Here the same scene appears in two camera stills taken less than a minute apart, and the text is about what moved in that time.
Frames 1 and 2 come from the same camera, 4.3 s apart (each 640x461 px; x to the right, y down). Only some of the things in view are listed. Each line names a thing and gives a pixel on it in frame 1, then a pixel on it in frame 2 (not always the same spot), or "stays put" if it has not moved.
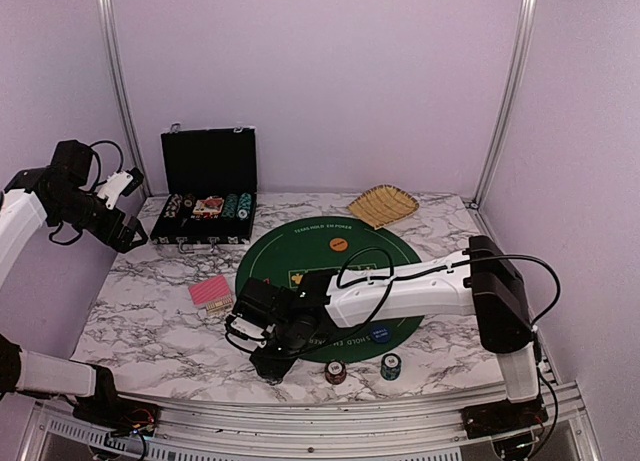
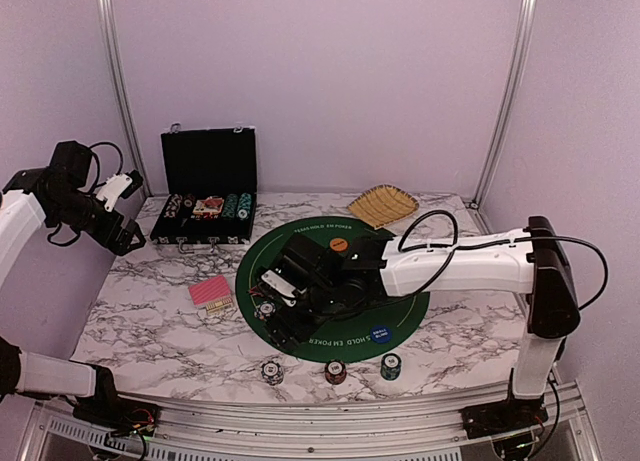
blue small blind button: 380,333 stays put
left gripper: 120,243 stays put
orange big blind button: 338,244 stays put
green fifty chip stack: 390,367 stays put
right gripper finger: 279,368 -> 296,330
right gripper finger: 262,362 -> 274,327
